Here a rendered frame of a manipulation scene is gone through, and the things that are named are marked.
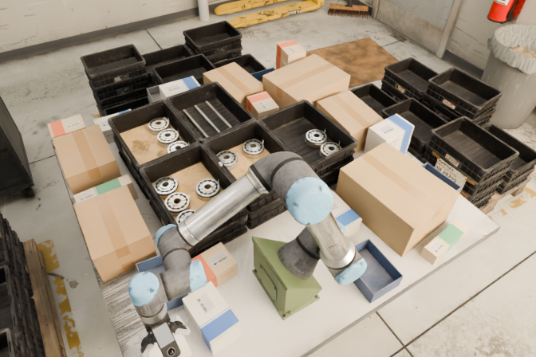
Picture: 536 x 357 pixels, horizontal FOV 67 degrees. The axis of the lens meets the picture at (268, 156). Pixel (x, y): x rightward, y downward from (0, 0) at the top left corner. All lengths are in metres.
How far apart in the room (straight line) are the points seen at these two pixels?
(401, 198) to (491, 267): 1.24
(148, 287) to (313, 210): 0.45
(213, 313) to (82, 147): 1.03
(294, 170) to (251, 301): 0.72
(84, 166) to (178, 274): 1.01
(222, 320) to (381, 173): 0.89
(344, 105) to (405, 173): 0.57
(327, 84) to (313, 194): 1.35
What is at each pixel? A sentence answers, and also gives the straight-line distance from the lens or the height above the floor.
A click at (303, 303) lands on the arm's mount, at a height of 0.73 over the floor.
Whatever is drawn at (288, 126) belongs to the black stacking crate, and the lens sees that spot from 2.10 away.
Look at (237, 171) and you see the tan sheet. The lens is 1.86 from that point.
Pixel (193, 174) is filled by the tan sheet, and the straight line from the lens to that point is 1.87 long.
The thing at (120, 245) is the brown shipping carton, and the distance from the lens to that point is 1.66.
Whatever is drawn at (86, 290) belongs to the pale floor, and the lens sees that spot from 2.65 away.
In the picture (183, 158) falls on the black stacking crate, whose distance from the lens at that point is 1.86.
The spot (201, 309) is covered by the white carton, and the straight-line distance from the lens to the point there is 1.54.
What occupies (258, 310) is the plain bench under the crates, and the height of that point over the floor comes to 0.70.
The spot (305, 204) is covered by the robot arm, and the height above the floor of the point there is 1.38.
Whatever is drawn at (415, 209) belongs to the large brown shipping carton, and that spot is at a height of 0.90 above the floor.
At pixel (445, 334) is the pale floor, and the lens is 2.54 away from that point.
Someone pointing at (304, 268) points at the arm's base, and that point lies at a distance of 1.50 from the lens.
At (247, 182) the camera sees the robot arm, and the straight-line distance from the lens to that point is 1.14.
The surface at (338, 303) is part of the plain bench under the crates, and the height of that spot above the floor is 0.70.
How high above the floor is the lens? 2.17
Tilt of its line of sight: 44 degrees down
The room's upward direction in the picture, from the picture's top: 1 degrees clockwise
